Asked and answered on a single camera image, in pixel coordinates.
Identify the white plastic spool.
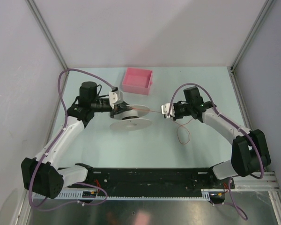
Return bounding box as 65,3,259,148
110,105,152,132

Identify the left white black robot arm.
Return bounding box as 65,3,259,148
21,82,132,199

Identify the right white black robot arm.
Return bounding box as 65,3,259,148
165,83,271,188

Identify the pink plastic box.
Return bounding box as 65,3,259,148
121,67,153,96

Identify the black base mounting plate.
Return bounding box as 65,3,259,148
67,167,235,188

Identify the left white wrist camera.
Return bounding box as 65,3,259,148
108,88,124,108

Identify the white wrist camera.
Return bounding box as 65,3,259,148
161,103,175,119
108,88,124,108

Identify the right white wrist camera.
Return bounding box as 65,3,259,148
161,103,175,119

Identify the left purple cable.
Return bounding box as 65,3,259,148
28,68,119,211

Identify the purple cable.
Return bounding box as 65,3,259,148
166,83,265,221
28,68,119,211

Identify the grey slotted cable duct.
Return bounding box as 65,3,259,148
34,188,211,201

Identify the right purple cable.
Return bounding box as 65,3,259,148
166,83,265,221

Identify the aluminium frame rail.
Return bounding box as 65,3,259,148
233,172,280,192

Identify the left aluminium corner post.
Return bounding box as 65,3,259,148
25,0,68,70

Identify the aluminium corner post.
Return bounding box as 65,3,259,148
230,0,276,71
25,0,68,70

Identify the right aluminium corner post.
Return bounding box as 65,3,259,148
230,0,276,71

